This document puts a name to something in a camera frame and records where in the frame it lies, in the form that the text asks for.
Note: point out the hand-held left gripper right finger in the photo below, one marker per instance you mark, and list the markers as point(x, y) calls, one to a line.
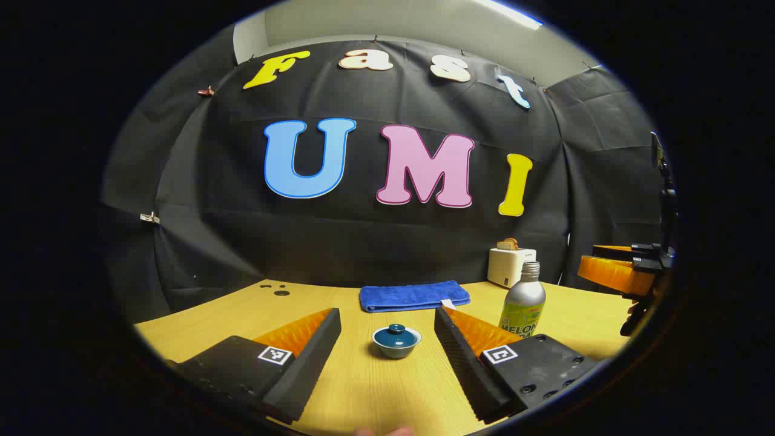
point(466, 369)

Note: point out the silver metal clip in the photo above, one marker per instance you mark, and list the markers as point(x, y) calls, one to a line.
point(149, 217)

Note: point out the black backdrop cloth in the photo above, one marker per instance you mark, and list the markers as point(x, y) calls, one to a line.
point(363, 236)

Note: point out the blue folded towel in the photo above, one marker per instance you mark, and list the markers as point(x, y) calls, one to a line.
point(412, 295)

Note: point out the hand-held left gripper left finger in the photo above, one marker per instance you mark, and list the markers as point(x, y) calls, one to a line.
point(303, 369)

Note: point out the white teacup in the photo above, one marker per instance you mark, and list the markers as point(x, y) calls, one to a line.
point(396, 353)

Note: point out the silver water bottle green label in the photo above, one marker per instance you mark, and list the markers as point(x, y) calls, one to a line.
point(525, 300)

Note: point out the copper metal clip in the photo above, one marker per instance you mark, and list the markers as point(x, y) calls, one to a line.
point(206, 91)

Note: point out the white toaster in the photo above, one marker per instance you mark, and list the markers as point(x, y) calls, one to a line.
point(508, 266)

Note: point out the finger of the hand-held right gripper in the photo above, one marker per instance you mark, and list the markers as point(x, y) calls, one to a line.
point(611, 250)
point(611, 274)

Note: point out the bread slice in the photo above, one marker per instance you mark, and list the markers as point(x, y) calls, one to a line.
point(508, 244)

